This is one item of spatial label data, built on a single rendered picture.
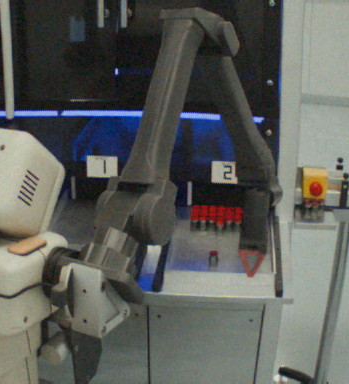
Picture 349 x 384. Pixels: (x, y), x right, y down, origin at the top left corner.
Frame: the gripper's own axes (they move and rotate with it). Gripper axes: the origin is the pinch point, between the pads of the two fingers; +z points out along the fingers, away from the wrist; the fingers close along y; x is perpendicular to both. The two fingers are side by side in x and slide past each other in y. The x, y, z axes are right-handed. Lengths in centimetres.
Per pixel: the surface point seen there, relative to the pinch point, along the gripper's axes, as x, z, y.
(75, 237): 46.3, 0.4, 18.1
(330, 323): -30, 39, 58
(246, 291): 0.6, 3.9, -1.6
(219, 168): 10.6, -17.0, 32.6
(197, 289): 12.0, 3.9, -1.8
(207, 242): 12.1, -0.1, 21.1
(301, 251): -27, 60, 197
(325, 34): -63, -62, 494
